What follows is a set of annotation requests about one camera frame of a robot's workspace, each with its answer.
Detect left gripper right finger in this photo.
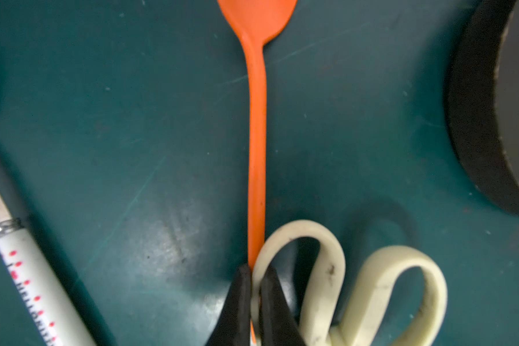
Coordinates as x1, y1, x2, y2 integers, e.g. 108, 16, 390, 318
259, 265, 306, 346

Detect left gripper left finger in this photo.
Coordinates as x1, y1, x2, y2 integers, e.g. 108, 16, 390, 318
206, 264, 252, 346

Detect cream handled kitchen scissors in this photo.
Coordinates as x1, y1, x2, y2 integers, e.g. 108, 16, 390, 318
251, 220, 448, 345

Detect white hello kitty spoon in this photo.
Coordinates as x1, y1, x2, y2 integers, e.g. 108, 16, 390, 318
0, 195, 96, 345

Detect orange spoon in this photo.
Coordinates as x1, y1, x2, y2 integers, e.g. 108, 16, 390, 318
218, 0, 297, 268

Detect copper cup holder stand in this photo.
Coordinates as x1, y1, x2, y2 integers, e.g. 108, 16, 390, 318
445, 1, 519, 216

